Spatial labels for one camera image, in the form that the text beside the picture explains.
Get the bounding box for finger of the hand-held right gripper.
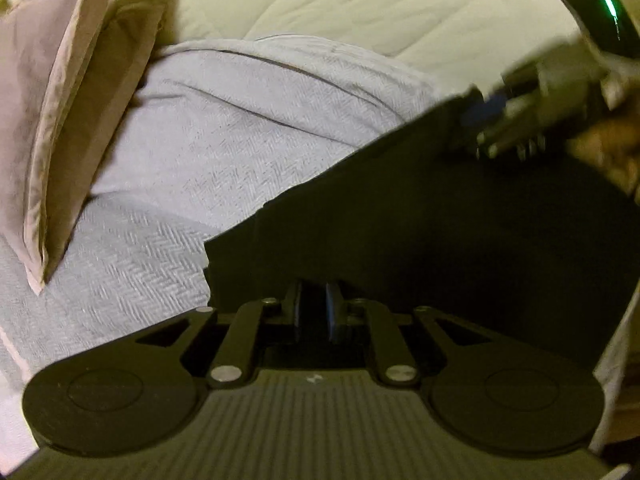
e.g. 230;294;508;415
459;87;541;131
474;110;549;162

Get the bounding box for person's right hand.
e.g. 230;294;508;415
567;120;640;197

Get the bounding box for dark grey garment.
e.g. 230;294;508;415
202;87;640;376

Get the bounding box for cream quilt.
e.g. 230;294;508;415
115;0;592;92

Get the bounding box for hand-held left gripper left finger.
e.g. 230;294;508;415
127;280;313;388

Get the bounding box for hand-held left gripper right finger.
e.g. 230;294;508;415
325;280;493;387

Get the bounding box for pink and blue striped blanket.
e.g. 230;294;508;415
0;35;640;461

